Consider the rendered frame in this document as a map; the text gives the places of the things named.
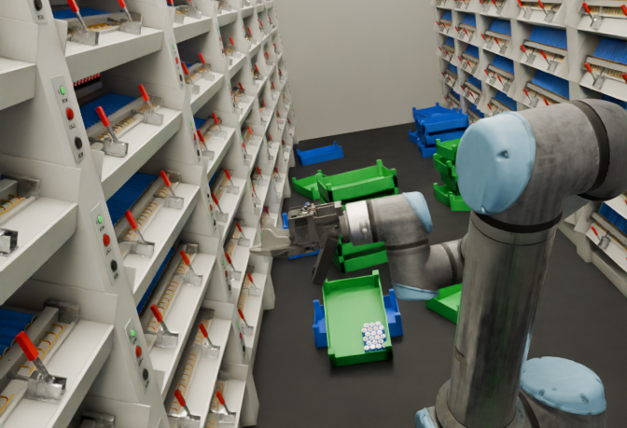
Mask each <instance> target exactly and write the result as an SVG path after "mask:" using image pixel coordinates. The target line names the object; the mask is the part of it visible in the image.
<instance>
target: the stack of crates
mask: <svg viewBox="0 0 627 428"><path fill-rule="evenodd" d="M376 162H377V165H376V166H372V167H368V168H364V169H360V170H355V171H351V172H348V173H340V174H336V175H331V176H328V177H324V178H322V177H321V173H317V174H316V181H317V186H318V191H319V197H320V202H321V204H326V203H331V202H336V201H341V205H342V209H344V211H346V209H345V205H346V204H347V203H352V202H357V201H362V200H374V199H378V198H383V197H388V196H394V195H398V194H399V192H398V184H397V172H396V169H395V168H394V169H390V171H389V170H388V169H386V168H385V167H384V166H383V164H382V160H381V159H377V160H376ZM332 261H333V262H334V263H335V265H336V266H337V268H338V269H339V270H340V272H341V274H343V273H346V272H350V271H353V270H357V269H363V268H367V267H371V266H375V265H378V264H382V263H385V262H388V259H387V254H386V250H385V245H384V242H375V243H369V244H364V245H359V246H353V243H352V241H351V242H349V243H344V241H343V237H342V235H340V236H339V244H338V246H337V249H336V252H335V255H334V256H333V259H332Z"/></svg>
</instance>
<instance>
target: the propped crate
mask: <svg viewBox="0 0 627 428"><path fill-rule="evenodd" d="M372 273H373V275H369V276H363V277H356V278H350V279H344V280H338V281H331V282H328V281H327V279H325V282H324V285H323V287H322V290H323V299H324V310H325V319H326V330H327V348H328V350H327V352H328V357H329V361H330V364H331V367H334V366H346V365H352V364H359V363H366V362H373V361H380V360H386V359H393V353H392V346H391V339H390V334H389V329H388V323H387V318H386V313H385V307H384V302H383V292H382V287H381V282H380V278H379V271H378V270H373V271H372ZM376 322H380V323H381V325H383V326H384V331H385V335H386V341H385V342H384V346H385V350H382V351H376V352H365V350H364V343H363V336H362V331H361V330H362V328H364V324H370V323H376Z"/></svg>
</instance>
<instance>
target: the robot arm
mask: <svg viewBox="0 0 627 428"><path fill-rule="evenodd" d="M455 169H456V173H458V180H457V184H458V187H459V191H460V193H461V196H462V198H463V200H464V202H465V203H466V205H467V206H468V207H469V208H470V209H471V214H470V221H469V229H468V233H467V235H465V236H464V237H463V238H462V239H460V240H456V241H451V242H444V243H440V244H436V245H432V246H429V241H428V236H427V233H428V234H431V233H432V232H433V225H432V221H431V217H430V213H429V211H428V208H427V205H426V202H425V198H424V196H423V195H422V194H421V193H420V192H417V191H415V192H409V193H404V192H403V193H402V194H398V195H394V196H388V197H383V198H378V199H374V200H362V201H357V202H352V203H347V204H346V205H345V209H346V211H344V209H342V205H341V201H336V202H331V203H326V204H321V205H316V206H314V204H313V203H312V204H307V205H302V206H298V207H292V208H289V209H290V211H289V212H288V218H287V222H288V225H289V227H288V229H282V230H279V229H277V228H276V227H275V226H274V225H273V223H266V224H264V226H263V230H262V232H261V243H260V244H257V245H255V246H253V247H251V248H249V252H250V253H252V254H255V255H262V256H272V257H290V256H295V255H305V254H309V253H312V252H315V251H317V250H318V249H320V252H319V255H318V258H317V260H316V262H315V265H314V267H313V269H312V272H311V274H312V280H313V284H315V285H318V286H323V285H324V282H325V279H326V278H327V276H328V270H329V268H330V265H331V262H332V259H333V256H334V255H335V252H336V249H337V246H338V244H339V236H340V235H342V237H343V241H344V243H349V242H351V241H352V243H353V246H359V245H364V244H369V243H375V242H384V245H385V250H386V254H387V259H388V265H389V269H390V274H391V279H392V282H391V284H392V285H393V288H394V292H395V295H396V297H397V298H399V299H401V300H404V301H422V300H428V299H431V298H435V297H437V296H438V295H439V289H440V288H445V287H449V286H451V285H456V284H459V283H461V284H462V289H461V296H460V304H459V312H458V319H457V327H456V335H455V343H454V350H453V364H452V372H451V379H450V380H448V381H446V382H445V383H444V384H443V385H442V387H441V388H440V389H439V393H438V395H437V398H436V405H435V406H433V407H428V408H426V407H425V408H424V409H422V410H420V411H418V412H417V413H416V416H415V422H416V428H606V400H605V392H604V386H603V383H602V381H601V380H600V379H599V378H598V376H597V375H596V374H595V373H594V372H592V371H591V370H590V369H589V368H587V367H586V366H583V365H581V364H578V363H575V362H574V361H571V360H568V359H564V358H559V357H541V358H540V359H539V358H534V359H530V360H528V361H526V358H527V354H528V351H529V346H530V342H531V338H532V334H533V330H534V325H535V321H536V314H537V310H538V306H539V301H540V298H541V294H542V289H543V285H544V282H545V277H546V273H547V269H548V265H549V261H550V253H551V249H552V246H553V241H554V237H555V233H556V229H557V225H558V224H559V223H561V222H562V221H564V220H565V219H566V218H567V217H568V216H570V215H571V214H573V213H575V212H576V211H577V210H579V209H580V208H582V207H583V206H585V205H586V204H587V203H589V202H590V201H596V202H601V201H608V200H612V199H615V198H617V197H618V196H619V195H620V194H622V193H623V192H625V191H626V190H627V110H626V109H624V108H622V107H621V106H619V105H618V104H614V103H612V102H608V101H604V100H597V99H580V100H574V101H570V102H568V103H561V104H553V105H547V106H542V107H537V108H532V109H527V110H522V111H517V112H510V111H509V112H503V113H499V114H497V115H495V116H493V117H487V118H483V119H480V120H478V121H476V122H475V123H473V124H472V125H471V126H469V127H468V129H467V130H466V131H465V133H464V135H463V136H462V138H461V141H460V143H459V146H458V149H457V154H456V163H455ZM303 207H304V208H303ZM299 208H300V209H299ZM295 209H297V210H295ZM335 225H336V226H335ZM292 243H293V244H292Z"/></svg>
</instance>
